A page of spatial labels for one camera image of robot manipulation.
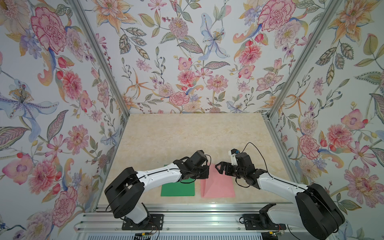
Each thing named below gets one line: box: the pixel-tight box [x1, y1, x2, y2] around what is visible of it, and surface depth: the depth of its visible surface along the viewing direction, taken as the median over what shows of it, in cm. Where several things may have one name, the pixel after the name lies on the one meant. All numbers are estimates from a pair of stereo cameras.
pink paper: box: [201, 163, 236, 198], surface depth 86 cm
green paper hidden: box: [161, 178, 196, 197], surface depth 85 cm
